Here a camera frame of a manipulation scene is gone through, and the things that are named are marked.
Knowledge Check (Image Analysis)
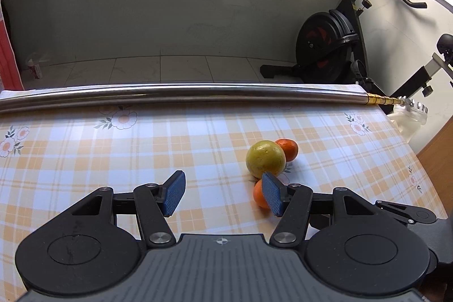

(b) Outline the black exercise bike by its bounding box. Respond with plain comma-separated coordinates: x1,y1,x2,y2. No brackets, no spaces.
260,0,453,104

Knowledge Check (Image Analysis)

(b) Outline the red patterned cloth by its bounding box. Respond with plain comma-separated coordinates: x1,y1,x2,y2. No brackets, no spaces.
0,1,25,90

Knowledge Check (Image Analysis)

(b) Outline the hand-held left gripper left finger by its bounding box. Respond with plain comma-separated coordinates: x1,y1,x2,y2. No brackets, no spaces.
71,170,187,249

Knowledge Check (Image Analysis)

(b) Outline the wooden cabinet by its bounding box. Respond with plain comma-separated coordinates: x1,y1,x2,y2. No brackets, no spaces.
416,118,453,221

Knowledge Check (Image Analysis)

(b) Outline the long metal pole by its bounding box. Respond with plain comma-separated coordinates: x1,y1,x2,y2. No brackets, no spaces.
0,84,429,116

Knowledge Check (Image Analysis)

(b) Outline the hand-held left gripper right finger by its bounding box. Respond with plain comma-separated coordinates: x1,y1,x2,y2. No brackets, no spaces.
261,172,372,248

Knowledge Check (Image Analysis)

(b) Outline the checked floral tablecloth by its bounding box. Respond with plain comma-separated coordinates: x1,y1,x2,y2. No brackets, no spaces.
0,83,448,302

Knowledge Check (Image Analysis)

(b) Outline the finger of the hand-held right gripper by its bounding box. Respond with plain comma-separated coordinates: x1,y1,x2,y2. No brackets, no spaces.
375,199,439,225

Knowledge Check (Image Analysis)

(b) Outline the clear plastic container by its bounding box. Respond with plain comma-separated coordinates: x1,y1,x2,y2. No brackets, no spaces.
386,104,429,142

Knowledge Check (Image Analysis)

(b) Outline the white and red paper cup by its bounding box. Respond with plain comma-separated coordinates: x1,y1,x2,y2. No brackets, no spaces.
26,54,50,80

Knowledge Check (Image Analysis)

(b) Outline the orange tangerine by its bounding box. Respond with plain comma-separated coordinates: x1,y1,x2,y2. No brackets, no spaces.
253,179,272,209
275,138,299,162

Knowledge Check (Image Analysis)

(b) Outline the small yellow-green citrus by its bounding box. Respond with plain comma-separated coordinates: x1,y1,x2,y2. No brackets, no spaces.
246,141,287,179

